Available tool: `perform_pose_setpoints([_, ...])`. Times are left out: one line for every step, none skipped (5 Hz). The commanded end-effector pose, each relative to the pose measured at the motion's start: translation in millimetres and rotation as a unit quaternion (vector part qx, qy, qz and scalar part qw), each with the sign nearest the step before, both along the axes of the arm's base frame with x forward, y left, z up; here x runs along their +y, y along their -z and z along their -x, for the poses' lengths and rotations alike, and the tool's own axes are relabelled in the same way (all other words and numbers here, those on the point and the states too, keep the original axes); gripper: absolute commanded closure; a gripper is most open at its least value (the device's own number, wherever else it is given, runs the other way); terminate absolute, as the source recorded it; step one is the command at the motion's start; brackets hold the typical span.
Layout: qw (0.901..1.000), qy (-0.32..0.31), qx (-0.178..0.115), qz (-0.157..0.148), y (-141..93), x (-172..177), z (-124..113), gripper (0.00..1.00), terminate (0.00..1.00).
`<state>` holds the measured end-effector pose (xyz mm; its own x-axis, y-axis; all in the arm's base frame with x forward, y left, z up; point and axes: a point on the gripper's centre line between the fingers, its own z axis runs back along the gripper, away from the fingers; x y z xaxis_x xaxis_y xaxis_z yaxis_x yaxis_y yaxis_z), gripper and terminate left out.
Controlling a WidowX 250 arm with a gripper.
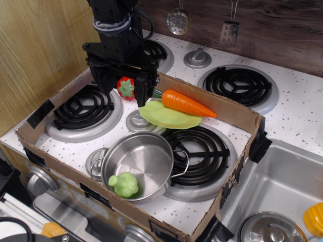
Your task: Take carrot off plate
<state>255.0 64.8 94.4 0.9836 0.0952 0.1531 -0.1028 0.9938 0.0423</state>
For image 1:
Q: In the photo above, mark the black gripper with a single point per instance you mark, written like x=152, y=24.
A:
x=118, y=55

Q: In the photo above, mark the orange toy carrot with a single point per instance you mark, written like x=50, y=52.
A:
x=180, y=102

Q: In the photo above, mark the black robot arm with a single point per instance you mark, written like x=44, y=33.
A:
x=118, y=17

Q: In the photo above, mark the green toy plate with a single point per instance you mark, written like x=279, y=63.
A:
x=156, y=113

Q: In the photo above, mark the red toy strawberry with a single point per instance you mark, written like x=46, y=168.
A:
x=125, y=88

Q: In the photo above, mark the middle silver stove knob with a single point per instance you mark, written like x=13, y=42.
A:
x=136, y=123

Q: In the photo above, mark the silver stove knob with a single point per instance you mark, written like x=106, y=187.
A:
x=93, y=163
x=197, y=59
x=136, y=123

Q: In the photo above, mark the back left stove burner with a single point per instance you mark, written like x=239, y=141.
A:
x=161, y=53

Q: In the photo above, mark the stove burner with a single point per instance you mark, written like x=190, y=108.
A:
x=87, y=115
x=203, y=158
x=247, y=85
x=161, y=53

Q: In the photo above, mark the front left stove burner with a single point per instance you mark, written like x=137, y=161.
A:
x=87, y=115

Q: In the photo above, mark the back silver stove knob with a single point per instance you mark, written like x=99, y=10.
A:
x=197, y=59

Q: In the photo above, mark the hanging slotted metal spoon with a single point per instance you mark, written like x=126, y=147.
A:
x=179, y=20

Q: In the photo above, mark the front silver stove knob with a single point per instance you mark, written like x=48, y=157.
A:
x=93, y=163

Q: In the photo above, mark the steel toy pot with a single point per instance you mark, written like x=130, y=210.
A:
x=149, y=157

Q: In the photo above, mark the green toy broccoli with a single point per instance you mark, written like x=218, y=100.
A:
x=125, y=185

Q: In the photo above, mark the hanging metal spatula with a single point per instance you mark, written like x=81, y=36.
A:
x=230, y=29

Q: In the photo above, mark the front right stove burner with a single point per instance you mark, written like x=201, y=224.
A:
x=203, y=158

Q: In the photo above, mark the back right stove burner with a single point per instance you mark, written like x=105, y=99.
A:
x=247, y=85

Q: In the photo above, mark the left oven front knob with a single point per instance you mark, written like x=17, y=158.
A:
x=40, y=182

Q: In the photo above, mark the oven knob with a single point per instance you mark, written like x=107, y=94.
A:
x=134, y=233
x=40, y=182

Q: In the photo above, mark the brown cardboard fence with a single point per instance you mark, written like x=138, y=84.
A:
x=162, y=218

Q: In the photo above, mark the bottom oven front knob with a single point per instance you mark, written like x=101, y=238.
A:
x=134, y=233

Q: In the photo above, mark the orange toy piece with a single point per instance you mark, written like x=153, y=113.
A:
x=52, y=229

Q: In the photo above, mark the silver toy sink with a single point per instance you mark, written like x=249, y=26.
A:
x=288, y=180

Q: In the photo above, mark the steel pot lid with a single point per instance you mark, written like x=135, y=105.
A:
x=270, y=226

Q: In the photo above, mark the yellow toy pepper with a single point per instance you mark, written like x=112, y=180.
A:
x=313, y=219

